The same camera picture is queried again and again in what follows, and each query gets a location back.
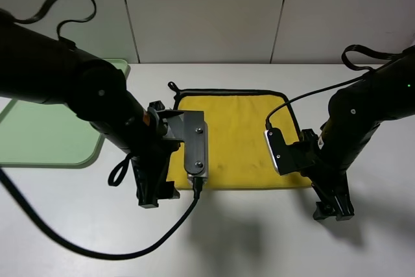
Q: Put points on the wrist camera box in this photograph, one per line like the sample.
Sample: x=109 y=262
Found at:
x=190 y=128
x=287 y=158

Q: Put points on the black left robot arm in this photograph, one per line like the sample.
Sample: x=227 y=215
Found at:
x=36 y=68

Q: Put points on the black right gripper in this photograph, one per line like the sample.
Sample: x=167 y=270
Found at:
x=327 y=181

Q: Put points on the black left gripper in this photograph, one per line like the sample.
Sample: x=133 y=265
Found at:
x=152 y=163

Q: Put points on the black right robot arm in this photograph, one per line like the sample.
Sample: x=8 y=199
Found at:
x=355 y=113

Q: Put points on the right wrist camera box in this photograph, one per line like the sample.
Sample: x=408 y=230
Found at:
x=287 y=158

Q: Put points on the yellow towel with black trim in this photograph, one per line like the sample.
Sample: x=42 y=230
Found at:
x=238 y=154

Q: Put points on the green plastic tray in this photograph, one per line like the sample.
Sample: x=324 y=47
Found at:
x=47 y=136

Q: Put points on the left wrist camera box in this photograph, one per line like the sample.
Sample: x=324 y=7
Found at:
x=190 y=128

